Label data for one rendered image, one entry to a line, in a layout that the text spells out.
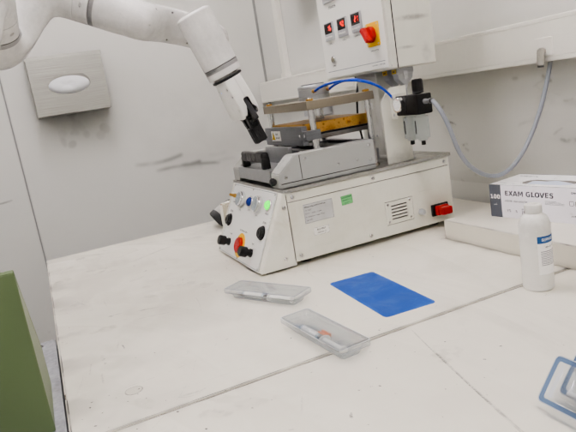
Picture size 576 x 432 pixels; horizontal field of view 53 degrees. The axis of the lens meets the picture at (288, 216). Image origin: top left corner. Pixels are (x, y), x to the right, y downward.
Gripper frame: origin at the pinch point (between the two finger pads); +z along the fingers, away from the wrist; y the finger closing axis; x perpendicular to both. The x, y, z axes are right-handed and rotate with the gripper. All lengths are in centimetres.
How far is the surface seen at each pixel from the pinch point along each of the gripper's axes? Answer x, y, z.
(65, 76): -20, -131, -39
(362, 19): 35.5, 6.6, -11.6
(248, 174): -6.0, -4.1, 8.2
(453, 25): 66, -1, 3
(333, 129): 14.1, 9.9, 7.0
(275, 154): 1.9, -1.1, 7.0
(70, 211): -49, -144, 11
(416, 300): -6, 53, 30
